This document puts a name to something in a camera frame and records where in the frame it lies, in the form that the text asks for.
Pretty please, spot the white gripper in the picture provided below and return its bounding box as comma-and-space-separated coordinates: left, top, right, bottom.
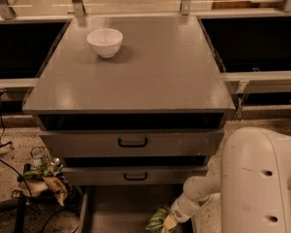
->
162, 194, 200, 233

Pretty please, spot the green jalapeno chip bag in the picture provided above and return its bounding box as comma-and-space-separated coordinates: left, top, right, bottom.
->
145, 208, 169, 233

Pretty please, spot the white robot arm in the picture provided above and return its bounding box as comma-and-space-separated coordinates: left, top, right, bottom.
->
163, 127, 291, 233

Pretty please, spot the grey open bottom drawer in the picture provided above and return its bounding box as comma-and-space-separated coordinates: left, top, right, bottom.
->
77, 184, 181, 233

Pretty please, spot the grey top drawer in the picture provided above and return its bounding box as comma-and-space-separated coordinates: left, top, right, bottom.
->
40, 130, 224, 157

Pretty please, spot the grey middle drawer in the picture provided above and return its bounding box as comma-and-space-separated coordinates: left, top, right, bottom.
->
63, 166, 208, 185

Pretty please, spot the grey drawer cabinet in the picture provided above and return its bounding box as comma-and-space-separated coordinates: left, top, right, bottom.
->
21, 15, 236, 233

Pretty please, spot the pile of snack bags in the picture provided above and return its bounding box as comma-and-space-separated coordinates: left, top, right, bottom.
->
18, 165, 74, 206

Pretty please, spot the clear plastic bottle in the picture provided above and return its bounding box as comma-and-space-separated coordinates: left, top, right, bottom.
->
30, 147, 44, 169

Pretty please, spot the white ceramic bowl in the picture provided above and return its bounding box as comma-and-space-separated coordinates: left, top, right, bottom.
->
86, 28, 123, 58

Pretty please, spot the wooden box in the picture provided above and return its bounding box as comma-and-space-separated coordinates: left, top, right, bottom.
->
211, 0, 283, 10

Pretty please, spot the black floor cable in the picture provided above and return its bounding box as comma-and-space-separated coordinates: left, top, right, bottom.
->
0, 89, 43, 233

